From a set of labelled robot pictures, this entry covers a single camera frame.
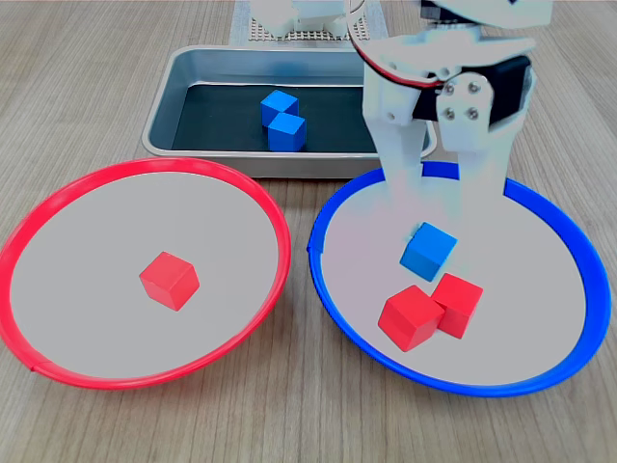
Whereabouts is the small blue cube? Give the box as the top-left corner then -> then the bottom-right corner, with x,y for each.
398,221 -> 459,284
267,112 -> 308,153
259,89 -> 300,127

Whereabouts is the small red cube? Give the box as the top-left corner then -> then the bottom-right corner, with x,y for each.
138,251 -> 201,313
377,284 -> 446,353
430,272 -> 485,340

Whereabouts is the blue-rimmed white plate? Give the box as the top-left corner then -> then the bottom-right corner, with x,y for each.
307,160 -> 612,398

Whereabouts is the black tray mat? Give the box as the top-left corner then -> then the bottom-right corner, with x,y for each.
172,82 -> 381,154

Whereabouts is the steel tray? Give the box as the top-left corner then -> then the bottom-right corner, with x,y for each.
143,45 -> 439,179

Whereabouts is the red-rimmed white plate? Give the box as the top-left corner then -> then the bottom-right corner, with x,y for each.
0,156 -> 293,391

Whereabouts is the red black servo cable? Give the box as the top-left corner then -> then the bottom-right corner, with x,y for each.
344,0 -> 457,91

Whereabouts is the pale perforated base plate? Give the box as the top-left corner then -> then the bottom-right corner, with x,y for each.
247,14 -> 375,44

